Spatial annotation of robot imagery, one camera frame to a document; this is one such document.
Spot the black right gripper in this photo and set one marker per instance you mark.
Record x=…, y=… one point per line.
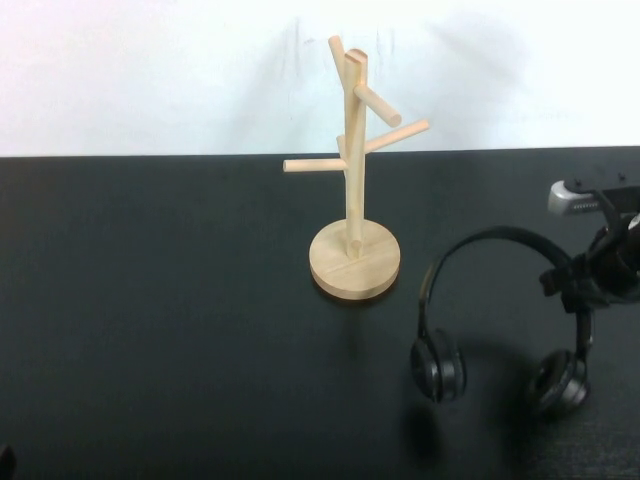
x=617, y=265

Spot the black over-ear headphones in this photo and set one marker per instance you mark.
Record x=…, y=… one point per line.
x=440, y=370

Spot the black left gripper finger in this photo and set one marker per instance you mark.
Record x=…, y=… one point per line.
x=6, y=462

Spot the wooden tree headphone stand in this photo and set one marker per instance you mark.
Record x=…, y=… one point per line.
x=354, y=200

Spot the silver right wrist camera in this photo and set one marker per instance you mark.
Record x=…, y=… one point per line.
x=575, y=202

